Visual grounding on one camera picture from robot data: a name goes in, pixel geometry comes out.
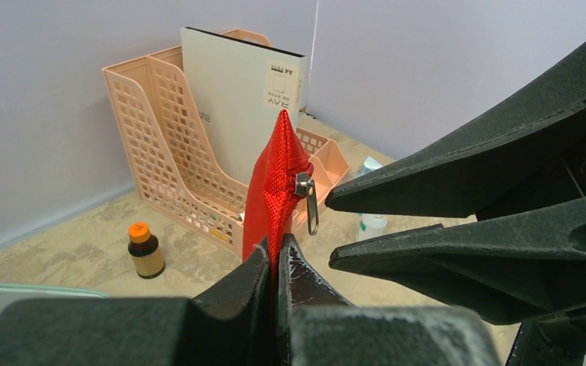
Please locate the beige folder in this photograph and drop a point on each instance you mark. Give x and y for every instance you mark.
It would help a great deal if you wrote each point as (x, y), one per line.
(240, 87)

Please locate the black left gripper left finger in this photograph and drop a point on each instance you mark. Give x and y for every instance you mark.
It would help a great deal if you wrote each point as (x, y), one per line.
(228, 324)

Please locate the red first aid pouch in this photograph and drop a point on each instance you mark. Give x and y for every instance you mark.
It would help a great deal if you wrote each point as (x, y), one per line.
(271, 196)

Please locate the peach desk file organizer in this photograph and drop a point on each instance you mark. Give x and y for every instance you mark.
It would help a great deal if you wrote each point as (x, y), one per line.
(173, 163)

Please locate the blue wet wipes pack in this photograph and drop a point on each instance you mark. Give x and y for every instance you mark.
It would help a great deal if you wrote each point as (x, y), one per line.
(369, 165)

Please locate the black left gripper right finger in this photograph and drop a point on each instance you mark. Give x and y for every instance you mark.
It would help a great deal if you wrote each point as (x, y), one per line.
(316, 325)

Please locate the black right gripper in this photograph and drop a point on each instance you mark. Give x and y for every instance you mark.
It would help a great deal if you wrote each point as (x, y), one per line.
(527, 266)

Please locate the brown bottle orange cap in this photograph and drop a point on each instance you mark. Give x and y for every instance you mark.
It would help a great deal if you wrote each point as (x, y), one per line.
(145, 252)

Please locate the small white bottle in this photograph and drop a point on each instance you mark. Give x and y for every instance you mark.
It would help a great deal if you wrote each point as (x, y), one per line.
(371, 225)

